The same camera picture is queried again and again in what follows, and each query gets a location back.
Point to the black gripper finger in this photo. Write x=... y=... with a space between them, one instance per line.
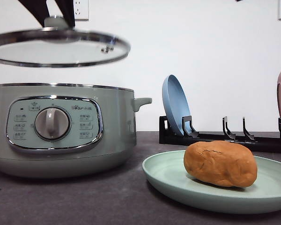
x=67 y=9
x=38 y=8

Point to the glass steamer lid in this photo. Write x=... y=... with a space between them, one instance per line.
x=56 y=45

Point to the green plate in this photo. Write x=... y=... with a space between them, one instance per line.
x=166 y=175

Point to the brown potato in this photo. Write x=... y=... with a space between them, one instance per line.
x=222 y=163

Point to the green electric steamer pot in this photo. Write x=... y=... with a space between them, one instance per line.
x=67 y=130

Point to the blue plate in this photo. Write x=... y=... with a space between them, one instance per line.
x=175 y=102

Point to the black plate rack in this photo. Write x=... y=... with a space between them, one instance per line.
x=190 y=135

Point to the white wall socket left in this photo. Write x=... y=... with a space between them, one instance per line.
x=81 y=10

